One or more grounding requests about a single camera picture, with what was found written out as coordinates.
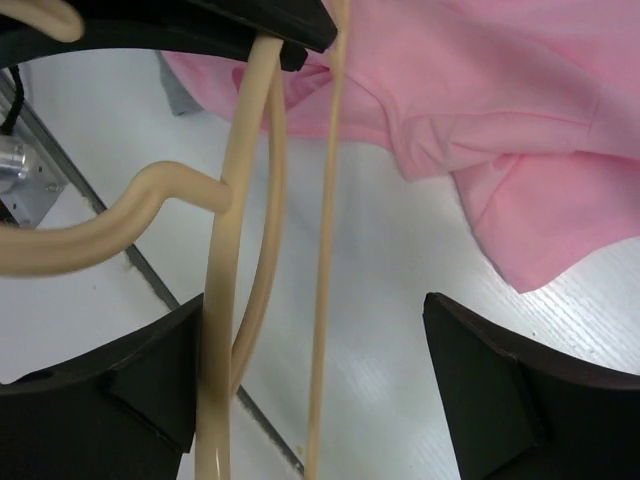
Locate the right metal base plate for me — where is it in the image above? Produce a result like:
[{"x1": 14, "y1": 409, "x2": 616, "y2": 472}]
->
[{"x1": 0, "y1": 64, "x2": 66, "y2": 231}]

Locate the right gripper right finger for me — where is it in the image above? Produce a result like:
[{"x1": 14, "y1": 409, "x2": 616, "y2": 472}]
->
[{"x1": 423, "y1": 293, "x2": 639, "y2": 479}]

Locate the pink t shirt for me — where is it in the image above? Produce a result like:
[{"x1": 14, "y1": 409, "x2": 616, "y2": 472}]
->
[{"x1": 162, "y1": 0, "x2": 640, "y2": 294}]

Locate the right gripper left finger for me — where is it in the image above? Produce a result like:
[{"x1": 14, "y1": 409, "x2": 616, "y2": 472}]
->
[{"x1": 1, "y1": 296, "x2": 203, "y2": 479}]

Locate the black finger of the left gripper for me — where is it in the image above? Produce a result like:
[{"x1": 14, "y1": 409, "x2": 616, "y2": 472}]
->
[{"x1": 1, "y1": 0, "x2": 337, "y2": 71}]

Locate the beige plastic hanger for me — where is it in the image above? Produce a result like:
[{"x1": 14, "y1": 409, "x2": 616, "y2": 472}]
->
[{"x1": 1, "y1": 1, "x2": 350, "y2": 479}]

